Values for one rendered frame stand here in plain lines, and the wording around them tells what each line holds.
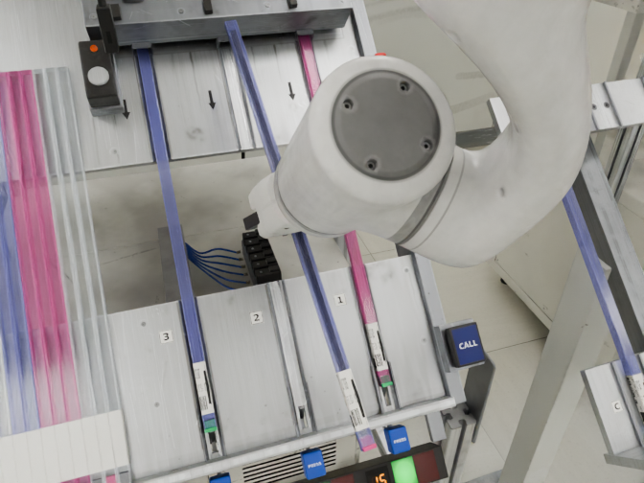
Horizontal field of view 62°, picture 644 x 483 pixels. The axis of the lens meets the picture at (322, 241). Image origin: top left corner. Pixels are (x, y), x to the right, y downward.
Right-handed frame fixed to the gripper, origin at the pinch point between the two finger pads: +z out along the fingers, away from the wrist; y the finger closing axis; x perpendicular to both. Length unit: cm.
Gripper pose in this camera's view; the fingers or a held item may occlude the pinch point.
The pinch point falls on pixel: (293, 217)
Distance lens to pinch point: 59.4
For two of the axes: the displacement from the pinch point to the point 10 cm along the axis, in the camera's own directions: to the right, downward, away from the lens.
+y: -9.4, 2.6, -2.3
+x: 2.8, 9.6, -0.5
